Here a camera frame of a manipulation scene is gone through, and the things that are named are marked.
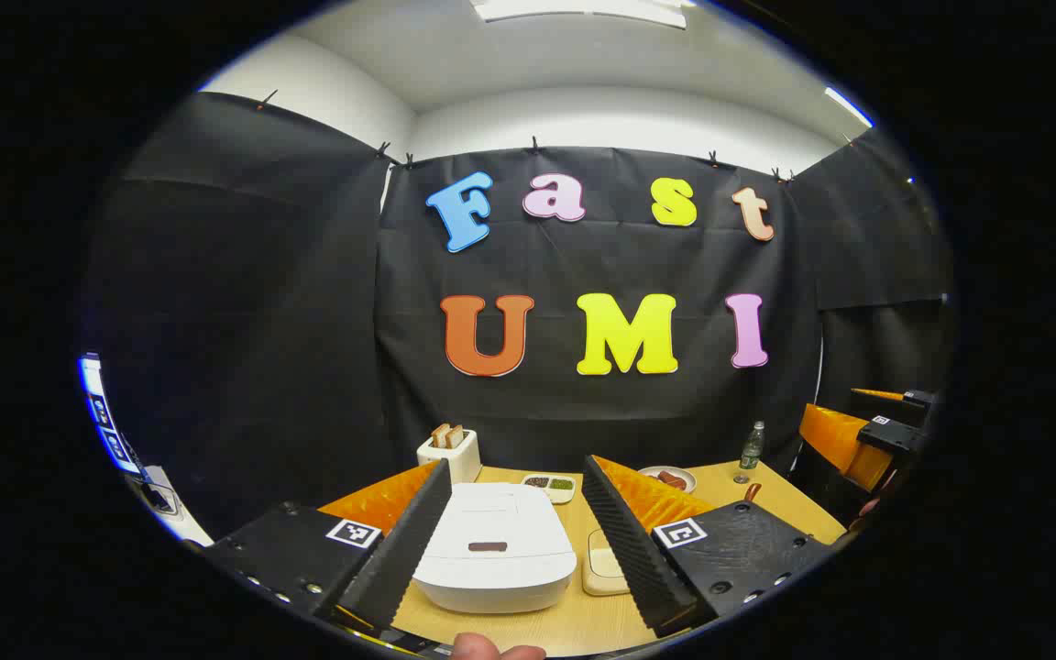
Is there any black backdrop cloth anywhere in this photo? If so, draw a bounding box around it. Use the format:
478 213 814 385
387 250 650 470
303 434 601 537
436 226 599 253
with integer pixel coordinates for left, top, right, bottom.
79 90 955 542

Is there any white toaster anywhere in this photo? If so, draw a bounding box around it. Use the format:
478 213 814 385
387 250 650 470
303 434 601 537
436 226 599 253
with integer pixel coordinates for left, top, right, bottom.
416 423 483 485

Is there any white round plate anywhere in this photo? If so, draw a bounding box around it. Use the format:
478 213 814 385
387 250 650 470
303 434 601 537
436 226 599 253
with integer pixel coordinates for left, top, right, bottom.
638 466 699 494

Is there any narrow ceiling light strip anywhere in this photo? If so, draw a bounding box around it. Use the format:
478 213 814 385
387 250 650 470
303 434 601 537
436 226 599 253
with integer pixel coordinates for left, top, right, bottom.
826 87 874 127

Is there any white divided bean dish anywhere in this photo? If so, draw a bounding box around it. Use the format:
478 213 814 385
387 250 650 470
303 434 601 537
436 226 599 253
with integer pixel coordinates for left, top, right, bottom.
522 474 577 505

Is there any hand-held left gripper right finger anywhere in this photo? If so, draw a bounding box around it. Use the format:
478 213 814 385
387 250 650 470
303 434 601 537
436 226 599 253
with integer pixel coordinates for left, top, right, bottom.
580 454 836 640

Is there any white rice cooker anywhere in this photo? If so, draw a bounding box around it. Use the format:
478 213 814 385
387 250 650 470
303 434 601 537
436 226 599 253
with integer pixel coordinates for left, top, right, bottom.
412 483 578 615

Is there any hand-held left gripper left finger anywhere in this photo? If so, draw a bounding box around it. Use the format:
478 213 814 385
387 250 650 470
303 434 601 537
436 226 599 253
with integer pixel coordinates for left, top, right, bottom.
203 458 453 633

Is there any clear box of rice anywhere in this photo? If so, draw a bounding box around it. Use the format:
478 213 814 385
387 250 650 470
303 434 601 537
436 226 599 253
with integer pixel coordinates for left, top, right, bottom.
581 529 631 597

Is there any large ceiling light panel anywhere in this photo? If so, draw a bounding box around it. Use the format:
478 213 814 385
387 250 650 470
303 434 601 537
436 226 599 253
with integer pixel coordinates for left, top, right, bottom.
471 0 687 28

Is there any white box with dark socket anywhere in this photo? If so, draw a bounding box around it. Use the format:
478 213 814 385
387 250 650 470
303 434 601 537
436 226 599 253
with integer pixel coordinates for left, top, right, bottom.
136 466 215 548

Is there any bright white printed panel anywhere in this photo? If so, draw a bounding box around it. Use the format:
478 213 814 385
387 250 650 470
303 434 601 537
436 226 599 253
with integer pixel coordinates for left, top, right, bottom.
79 353 142 475

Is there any green label water bottle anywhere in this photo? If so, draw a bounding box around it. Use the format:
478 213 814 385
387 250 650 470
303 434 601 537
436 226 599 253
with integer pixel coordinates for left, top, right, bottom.
739 422 765 476

